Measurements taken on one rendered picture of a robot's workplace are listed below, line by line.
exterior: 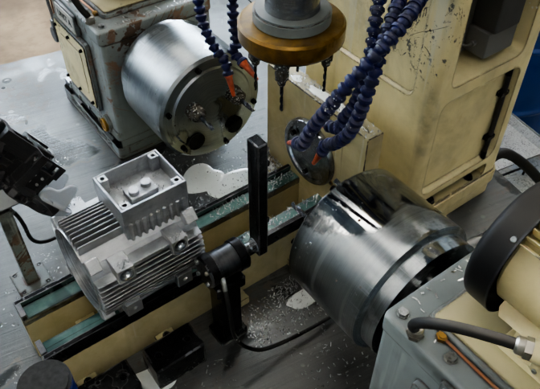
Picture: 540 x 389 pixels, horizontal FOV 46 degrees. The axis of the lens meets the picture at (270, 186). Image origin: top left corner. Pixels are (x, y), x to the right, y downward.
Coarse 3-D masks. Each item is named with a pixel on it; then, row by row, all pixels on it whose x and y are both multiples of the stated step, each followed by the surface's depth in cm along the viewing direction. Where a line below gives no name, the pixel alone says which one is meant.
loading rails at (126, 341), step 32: (288, 192) 139; (224, 224) 131; (288, 224) 127; (256, 256) 126; (288, 256) 134; (64, 288) 116; (192, 288) 119; (32, 320) 113; (64, 320) 118; (96, 320) 112; (128, 320) 113; (160, 320) 119; (64, 352) 107; (96, 352) 112; (128, 352) 118
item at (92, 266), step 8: (192, 208) 107; (56, 216) 106; (64, 216) 106; (184, 216) 107; (192, 216) 107; (56, 224) 106; (184, 224) 108; (88, 264) 99; (96, 264) 99; (88, 272) 99; (96, 272) 99
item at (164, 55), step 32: (160, 32) 134; (192, 32) 134; (128, 64) 135; (160, 64) 129; (192, 64) 126; (128, 96) 139; (160, 96) 127; (192, 96) 130; (224, 96) 135; (256, 96) 142; (160, 128) 130; (192, 128) 135; (224, 128) 141
